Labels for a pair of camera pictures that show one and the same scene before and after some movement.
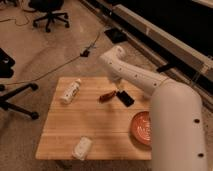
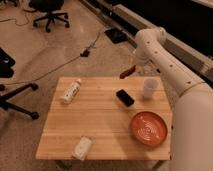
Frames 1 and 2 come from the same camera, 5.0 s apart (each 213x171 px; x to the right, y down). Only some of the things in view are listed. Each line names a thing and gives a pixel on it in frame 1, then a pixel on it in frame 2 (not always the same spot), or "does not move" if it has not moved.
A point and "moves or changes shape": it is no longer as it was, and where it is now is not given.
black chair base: (6, 105) does not move
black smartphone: (125, 99) does not move
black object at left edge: (6, 65) does not move
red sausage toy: (106, 97) moves or changes shape
